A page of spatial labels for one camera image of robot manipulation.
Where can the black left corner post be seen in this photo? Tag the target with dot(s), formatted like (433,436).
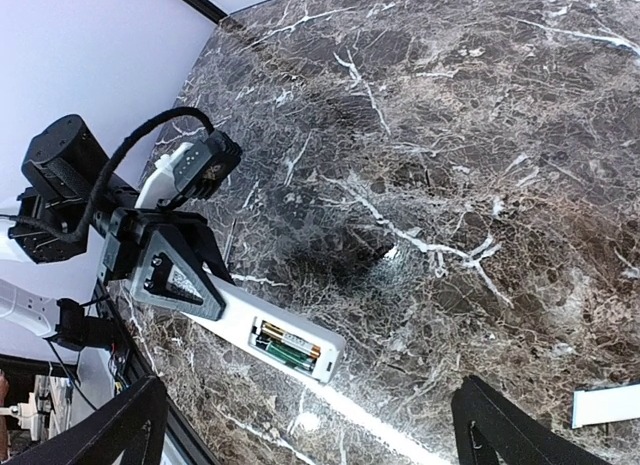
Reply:
(207,9)

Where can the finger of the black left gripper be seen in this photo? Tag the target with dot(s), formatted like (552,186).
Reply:
(180,282)
(203,242)

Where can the white battery cover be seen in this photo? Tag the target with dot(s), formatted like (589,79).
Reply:
(605,406)

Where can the white remote control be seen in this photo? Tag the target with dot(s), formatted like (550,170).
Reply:
(240,325)

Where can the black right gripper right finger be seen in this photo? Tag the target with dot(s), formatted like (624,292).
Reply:
(490,429)

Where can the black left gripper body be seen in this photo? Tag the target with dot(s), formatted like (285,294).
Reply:
(132,246)

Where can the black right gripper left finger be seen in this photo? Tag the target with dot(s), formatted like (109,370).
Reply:
(129,429)

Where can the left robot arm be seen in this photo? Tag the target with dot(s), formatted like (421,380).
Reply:
(73,187)

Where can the green AAA battery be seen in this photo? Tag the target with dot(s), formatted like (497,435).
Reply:
(288,355)

